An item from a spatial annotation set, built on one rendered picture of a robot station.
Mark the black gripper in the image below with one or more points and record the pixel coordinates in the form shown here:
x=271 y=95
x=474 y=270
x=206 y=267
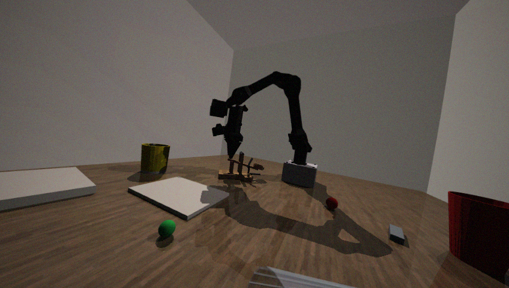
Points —
x=233 y=137

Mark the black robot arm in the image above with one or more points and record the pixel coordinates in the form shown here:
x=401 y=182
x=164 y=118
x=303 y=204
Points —
x=292 y=87

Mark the green ball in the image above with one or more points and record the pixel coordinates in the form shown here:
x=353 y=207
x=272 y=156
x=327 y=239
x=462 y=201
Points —
x=166 y=228

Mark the yellow mug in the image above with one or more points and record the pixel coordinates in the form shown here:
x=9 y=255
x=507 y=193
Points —
x=154 y=158

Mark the dark red ball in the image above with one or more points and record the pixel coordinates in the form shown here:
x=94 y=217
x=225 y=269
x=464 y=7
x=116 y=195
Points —
x=331 y=203

